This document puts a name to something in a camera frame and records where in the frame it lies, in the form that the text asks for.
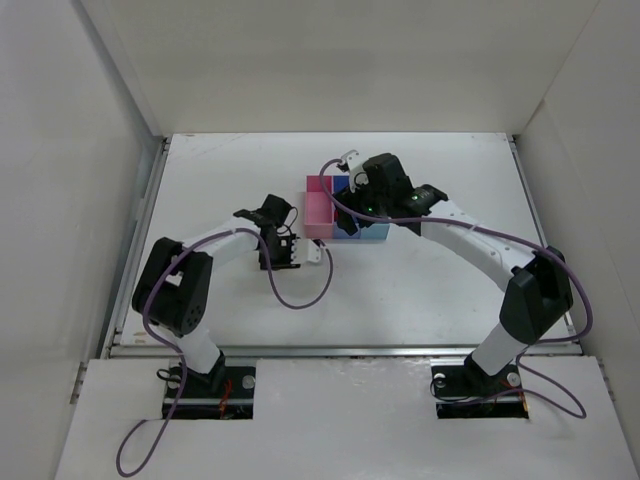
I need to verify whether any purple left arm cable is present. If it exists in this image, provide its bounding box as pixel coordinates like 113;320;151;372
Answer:
115;227;335;479

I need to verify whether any light blue plastic bin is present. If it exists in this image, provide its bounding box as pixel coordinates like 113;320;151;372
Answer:
360;223;390;241

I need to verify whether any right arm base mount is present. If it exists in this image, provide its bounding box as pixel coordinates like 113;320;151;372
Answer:
429;364;529;420

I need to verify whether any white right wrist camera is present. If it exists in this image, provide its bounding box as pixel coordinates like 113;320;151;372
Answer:
338;149;369;192

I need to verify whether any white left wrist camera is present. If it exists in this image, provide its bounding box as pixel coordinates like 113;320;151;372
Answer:
291;238;323;265

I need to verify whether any aluminium left rail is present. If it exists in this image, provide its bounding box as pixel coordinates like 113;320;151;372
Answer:
96;136;172;358

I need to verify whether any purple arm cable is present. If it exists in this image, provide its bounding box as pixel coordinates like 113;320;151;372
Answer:
115;227;335;479
319;158;594;421

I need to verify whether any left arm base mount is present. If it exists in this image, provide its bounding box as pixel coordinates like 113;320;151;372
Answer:
156;364;256;420

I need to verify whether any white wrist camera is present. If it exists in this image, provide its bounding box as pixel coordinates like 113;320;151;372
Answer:
291;238;323;265
338;149;369;192

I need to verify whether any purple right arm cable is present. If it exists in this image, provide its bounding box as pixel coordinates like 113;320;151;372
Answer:
319;158;594;421

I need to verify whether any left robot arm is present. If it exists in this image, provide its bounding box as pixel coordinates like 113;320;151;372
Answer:
131;194;300;394

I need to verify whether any pink plastic bin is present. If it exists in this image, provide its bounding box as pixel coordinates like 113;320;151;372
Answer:
303;175;334;240

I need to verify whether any aluminium right rail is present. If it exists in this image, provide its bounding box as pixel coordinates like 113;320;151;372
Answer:
507;135;547;246

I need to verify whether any aluminium rail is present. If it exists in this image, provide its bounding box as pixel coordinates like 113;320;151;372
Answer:
96;136;172;358
107;340;584;361
507;135;547;246

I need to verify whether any aluminium front rail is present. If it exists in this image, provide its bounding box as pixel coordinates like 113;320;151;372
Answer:
107;340;584;361

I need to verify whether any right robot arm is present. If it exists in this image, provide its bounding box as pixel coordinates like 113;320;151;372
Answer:
330;150;573;399

